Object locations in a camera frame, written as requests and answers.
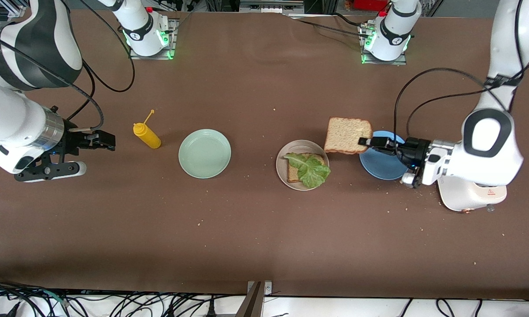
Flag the brown bread slice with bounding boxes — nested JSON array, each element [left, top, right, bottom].
[[324, 117, 373, 155], [287, 153, 326, 184]]

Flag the yellow mustard squeeze bottle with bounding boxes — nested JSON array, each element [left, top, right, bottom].
[[133, 110, 162, 149]]

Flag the green lettuce leaf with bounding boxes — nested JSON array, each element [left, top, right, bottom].
[[284, 152, 331, 189]]

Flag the blue plate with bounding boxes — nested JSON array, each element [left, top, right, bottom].
[[359, 131, 411, 181]]

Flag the pale green plate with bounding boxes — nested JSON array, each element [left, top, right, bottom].
[[178, 129, 232, 179]]

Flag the beige plate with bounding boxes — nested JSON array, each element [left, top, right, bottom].
[[276, 140, 330, 191]]

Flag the white toaster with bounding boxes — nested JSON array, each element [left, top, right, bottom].
[[437, 178, 508, 214]]

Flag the red box behind table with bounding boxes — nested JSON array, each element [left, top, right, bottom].
[[354, 0, 389, 11]]

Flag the grey box behind table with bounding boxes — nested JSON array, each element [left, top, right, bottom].
[[239, 0, 305, 14]]

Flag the black left camera bracket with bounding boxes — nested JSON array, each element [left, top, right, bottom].
[[411, 164, 425, 189]]

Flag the black camera bracket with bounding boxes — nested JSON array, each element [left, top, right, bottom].
[[14, 152, 73, 182], [411, 164, 425, 189]]

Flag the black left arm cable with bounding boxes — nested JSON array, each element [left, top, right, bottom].
[[393, 0, 529, 148]]

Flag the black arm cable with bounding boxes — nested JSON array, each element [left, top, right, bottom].
[[393, 0, 529, 148], [0, 0, 136, 133]]

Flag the black right camera bracket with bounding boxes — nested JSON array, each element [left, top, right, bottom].
[[14, 152, 73, 182]]

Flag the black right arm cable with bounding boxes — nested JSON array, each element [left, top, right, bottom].
[[0, 0, 136, 133]]

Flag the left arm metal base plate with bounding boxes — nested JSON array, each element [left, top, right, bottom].
[[360, 21, 408, 66]]

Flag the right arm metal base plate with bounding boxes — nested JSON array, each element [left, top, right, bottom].
[[129, 18, 178, 60]]

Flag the black cable on table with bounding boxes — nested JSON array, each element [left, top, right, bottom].
[[290, 18, 373, 39]]

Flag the aluminium frame rail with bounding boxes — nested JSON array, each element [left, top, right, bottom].
[[2, 4, 29, 20]]

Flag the teal floor cable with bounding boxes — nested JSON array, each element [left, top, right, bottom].
[[39, 290, 67, 305]]

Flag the metal table edge bracket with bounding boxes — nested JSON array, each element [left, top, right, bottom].
[[236, 281, 273, 317]]

